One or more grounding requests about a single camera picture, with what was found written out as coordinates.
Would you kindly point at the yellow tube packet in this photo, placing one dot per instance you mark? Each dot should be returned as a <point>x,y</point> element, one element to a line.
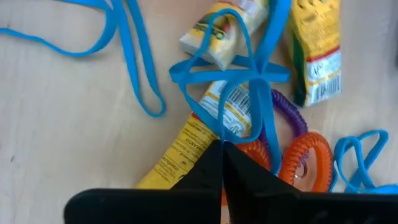
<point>180,152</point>

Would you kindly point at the blue rubber band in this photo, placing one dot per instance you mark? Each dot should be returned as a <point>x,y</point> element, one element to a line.
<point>275,31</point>
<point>340,151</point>
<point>127,46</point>
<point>217,76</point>

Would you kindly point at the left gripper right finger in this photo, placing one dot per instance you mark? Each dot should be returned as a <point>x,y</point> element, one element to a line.
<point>264,202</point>

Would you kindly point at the yellow snack bag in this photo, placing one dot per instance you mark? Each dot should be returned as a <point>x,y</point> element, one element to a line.
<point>225,49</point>
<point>314,31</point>

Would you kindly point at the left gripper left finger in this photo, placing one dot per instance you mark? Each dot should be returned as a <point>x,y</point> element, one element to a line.
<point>186,205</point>

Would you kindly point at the purple coil wristband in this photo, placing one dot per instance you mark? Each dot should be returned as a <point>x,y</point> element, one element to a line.
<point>292,115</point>

